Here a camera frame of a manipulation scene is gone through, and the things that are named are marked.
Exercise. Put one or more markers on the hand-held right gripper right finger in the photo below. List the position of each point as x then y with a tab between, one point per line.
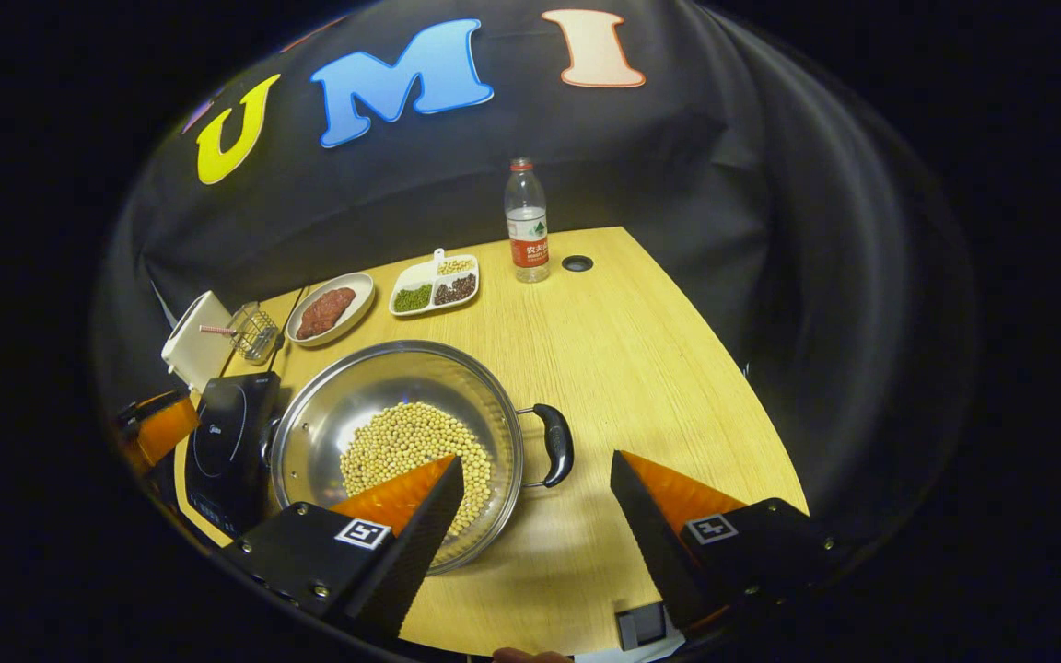
655	548

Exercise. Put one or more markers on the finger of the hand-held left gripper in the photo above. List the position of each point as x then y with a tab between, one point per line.
162	428

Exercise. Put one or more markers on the black induction cooktop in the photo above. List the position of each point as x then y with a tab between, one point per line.
227	433

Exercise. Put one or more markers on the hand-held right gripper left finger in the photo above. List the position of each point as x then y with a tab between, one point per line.
415	552

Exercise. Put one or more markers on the white toaster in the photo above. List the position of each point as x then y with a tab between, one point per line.
194	350

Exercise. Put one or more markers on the white oval plate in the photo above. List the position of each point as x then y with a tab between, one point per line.
360	290

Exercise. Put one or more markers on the brown meat patty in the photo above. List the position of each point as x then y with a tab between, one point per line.
339	302
312	322

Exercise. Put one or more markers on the clear plastic water bottle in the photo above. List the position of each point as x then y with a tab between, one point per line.
527	230

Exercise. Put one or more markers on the white divided dish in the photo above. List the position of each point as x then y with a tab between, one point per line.
434	287

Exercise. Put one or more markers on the pile of yellow soybeans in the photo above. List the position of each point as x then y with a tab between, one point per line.
402	442

